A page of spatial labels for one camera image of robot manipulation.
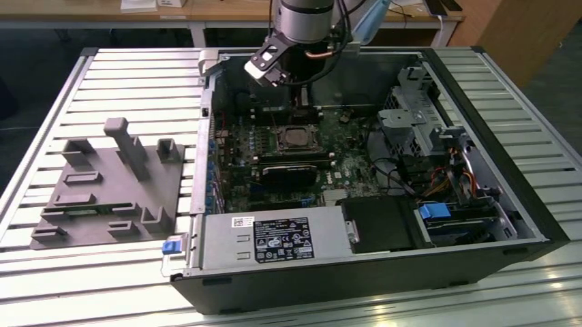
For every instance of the blue case latch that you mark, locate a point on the blue case latch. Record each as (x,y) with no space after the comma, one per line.
(170,247)

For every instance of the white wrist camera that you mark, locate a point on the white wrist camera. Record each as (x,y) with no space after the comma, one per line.
(266,63)

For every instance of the small white box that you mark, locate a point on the small white box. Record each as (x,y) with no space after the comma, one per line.
(172,2)

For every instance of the black flat strip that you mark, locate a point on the black flat strip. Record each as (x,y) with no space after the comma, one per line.
(444,7)

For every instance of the black hard disk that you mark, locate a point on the black hard disk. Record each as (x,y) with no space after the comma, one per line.
(460,231)

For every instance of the silver CPU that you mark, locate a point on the silver CPU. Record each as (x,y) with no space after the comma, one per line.
(297,138)

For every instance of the CPU socket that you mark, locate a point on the CPU socket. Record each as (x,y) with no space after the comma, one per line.
(278,148)

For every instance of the small silver heatsink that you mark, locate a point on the small silver heatsink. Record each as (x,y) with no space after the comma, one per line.
(336,197)

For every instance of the grey parts rack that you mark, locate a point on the grey parts rack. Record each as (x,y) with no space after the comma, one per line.
(109,190)

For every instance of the black graphics card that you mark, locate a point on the black graphics card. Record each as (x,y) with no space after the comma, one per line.
(289,178)

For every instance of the wooden desk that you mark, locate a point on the wooden desk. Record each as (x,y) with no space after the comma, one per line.
(92,17)

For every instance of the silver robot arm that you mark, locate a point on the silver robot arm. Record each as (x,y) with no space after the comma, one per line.
(305,20)

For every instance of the black plastic shroud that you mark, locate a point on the black plastic shroud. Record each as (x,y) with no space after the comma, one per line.
(383,221)

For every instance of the black heatsink block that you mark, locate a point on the black heatsink block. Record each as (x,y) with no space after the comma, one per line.
(273,114)

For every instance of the black RAM slot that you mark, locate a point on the black RAM slot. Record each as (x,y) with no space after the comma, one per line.
(292,156)
(296,162)

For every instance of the green motherboard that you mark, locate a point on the green motherboard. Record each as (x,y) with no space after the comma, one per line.
(351,170)

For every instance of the blue disk carrier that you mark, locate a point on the blue disk carrier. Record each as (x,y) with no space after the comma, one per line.
(435,211)

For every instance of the wooden cabinet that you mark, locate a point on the wooden cabinet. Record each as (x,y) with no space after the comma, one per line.
(523,34)

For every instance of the silver power supply unit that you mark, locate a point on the silver power supply unit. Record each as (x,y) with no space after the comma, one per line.
(228,245)

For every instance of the thin metal locking lever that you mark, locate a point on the thin metal locking lever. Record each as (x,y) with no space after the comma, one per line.
(276,122)

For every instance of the metal drive cage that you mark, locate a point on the metal drive cage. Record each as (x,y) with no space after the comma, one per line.
(409,119)

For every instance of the green RAM stick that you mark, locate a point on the green RAM stick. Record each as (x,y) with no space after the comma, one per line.
(86,211)

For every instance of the black open PC case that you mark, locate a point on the black open PC case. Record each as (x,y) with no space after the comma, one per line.
(318,289)

